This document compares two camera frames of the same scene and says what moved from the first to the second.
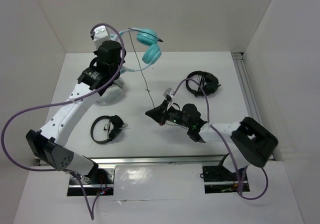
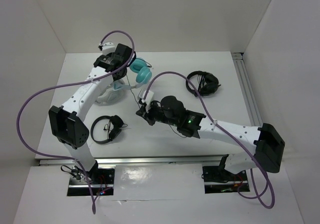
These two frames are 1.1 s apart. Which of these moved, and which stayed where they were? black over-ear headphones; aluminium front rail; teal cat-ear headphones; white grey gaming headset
Moved: teal cat-ear headphones
Stayed: black over-ear headphones; white grey gaming headset; aluminium front rail
